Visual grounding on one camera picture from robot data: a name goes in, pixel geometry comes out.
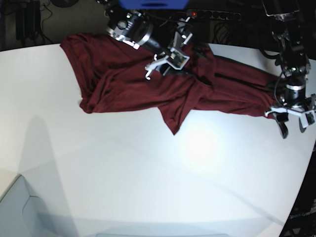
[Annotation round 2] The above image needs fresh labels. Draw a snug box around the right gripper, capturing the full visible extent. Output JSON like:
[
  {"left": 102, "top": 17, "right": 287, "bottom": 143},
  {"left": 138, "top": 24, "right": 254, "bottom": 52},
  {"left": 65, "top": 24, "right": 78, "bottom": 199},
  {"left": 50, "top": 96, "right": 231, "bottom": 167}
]
[{"left": 141, "top": 28, "right": 192, "bottom": 76}]

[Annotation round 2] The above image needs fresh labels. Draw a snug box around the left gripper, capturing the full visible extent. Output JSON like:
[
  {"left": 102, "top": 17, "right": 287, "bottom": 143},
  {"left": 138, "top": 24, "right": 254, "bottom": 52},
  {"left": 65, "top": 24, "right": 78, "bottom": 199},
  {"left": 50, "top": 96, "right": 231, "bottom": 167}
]
[{"left": 274, "top": 84, "right": 310, "bottom": 139}]

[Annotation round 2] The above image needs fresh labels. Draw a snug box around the dark red t-shirt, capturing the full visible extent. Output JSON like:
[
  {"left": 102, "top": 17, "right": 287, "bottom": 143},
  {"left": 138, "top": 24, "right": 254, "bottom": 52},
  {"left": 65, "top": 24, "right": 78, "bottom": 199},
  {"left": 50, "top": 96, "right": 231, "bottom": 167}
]
[{"left": 60, "top": 34, "right": 277, "bottom": 133}]

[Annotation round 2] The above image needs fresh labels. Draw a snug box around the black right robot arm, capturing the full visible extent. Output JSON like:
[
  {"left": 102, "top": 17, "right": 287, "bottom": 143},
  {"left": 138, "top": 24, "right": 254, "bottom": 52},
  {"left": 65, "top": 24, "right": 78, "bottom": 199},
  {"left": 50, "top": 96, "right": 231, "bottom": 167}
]
[{"left": 98, "top": 0, "right": 193, "bottom": 79}]

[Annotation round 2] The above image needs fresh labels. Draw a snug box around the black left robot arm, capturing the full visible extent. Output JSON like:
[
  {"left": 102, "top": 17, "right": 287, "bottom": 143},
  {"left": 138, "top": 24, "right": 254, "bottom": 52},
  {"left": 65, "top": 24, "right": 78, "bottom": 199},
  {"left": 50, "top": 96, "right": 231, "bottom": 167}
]
[{"left": 262, "top": 0, "right": 316, "bottom": 139}]

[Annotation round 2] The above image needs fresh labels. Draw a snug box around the black power strip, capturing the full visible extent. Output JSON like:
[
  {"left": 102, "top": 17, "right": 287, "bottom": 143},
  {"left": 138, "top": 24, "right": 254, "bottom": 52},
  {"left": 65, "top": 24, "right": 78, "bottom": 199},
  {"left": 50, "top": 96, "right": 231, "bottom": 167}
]
[{"left": 186, "top": 9, "right": 242, "bottom": 21}]

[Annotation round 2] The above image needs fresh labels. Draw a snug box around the blue box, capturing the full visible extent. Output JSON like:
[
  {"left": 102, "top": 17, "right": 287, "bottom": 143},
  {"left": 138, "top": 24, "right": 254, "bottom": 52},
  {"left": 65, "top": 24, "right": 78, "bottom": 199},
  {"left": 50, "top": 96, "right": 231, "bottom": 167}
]
[{"left": 119, "top": 0, "right": 189, "bottom": 9}]

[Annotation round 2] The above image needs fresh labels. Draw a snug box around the black box on floor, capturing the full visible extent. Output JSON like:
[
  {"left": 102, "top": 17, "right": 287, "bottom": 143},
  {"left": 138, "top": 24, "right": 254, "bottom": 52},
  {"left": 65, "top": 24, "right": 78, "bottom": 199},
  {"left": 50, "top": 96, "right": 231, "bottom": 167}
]
[{"left": 15, "top": 0, "right": 40, "bottom": 42}]

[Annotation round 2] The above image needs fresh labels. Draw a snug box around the white bin at corner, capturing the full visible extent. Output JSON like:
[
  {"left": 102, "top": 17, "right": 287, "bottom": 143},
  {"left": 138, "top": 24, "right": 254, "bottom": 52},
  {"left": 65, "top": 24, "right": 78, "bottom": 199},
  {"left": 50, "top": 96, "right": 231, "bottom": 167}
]
[{"left": 0, "top": 176, "right": 43, "bottom": 237}]

